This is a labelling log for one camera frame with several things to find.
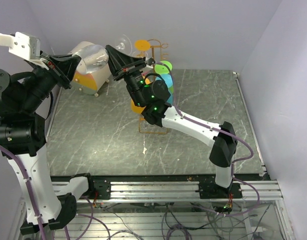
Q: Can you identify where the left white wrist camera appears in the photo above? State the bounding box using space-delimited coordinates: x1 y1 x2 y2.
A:
0 32 47 69

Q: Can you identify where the clear wine glass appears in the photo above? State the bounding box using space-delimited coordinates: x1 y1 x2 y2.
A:
132 50 149 59
75 34 133 74

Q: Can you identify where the gold wire glass rack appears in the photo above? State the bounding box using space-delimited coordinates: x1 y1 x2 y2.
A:
135 38 171 135

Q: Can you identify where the yellow wine glass back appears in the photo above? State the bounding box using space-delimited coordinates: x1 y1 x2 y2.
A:
130 76 151 114

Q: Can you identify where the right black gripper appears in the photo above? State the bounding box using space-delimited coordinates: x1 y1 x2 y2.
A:
103 46 147 107

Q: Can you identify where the yellow wine glass front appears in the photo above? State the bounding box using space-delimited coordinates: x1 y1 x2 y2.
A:
134 39 151 53

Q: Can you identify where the green plastic wine glass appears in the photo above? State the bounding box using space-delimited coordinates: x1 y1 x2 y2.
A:
154 60 175 93

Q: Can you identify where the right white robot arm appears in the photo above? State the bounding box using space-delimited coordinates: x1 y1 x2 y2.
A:
105 45 238 198

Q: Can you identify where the white half-round box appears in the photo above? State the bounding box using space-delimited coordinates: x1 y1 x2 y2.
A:
70 41 111 97

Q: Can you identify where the blue plastic wine glass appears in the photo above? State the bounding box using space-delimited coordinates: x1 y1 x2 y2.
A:
155 74 174 105

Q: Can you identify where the yellow wine glass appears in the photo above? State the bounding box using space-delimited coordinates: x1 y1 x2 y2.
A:
130 76 151 114
134 39 151 53

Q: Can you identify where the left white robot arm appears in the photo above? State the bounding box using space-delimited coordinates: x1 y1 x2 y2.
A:
0 53 96 235

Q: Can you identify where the aluminium mounting rail frame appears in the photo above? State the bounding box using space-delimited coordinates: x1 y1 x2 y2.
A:
50 172 284 203

